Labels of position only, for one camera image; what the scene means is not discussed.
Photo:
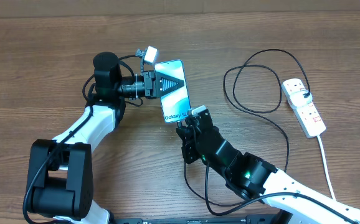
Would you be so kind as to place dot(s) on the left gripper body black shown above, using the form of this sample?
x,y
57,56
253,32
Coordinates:
x,y
149,78

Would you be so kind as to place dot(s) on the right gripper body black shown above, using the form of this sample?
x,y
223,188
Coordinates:
x,y
213,126

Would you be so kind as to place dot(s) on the blue Galaxy smartphone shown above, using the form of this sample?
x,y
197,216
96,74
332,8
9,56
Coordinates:
x,y
176,104

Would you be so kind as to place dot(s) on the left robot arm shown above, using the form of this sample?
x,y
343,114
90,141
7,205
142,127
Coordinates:
x,y
60,177

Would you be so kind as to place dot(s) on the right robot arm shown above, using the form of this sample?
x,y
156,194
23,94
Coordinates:
x,y
254,179

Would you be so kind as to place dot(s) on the white charger adapter plug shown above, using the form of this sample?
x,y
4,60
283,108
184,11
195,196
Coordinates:
x,y
299,99

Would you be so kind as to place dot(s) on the white power strip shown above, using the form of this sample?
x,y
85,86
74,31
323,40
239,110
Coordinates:
x,y
308,116

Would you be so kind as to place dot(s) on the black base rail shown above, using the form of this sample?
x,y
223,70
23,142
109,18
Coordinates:
x,y
281,217

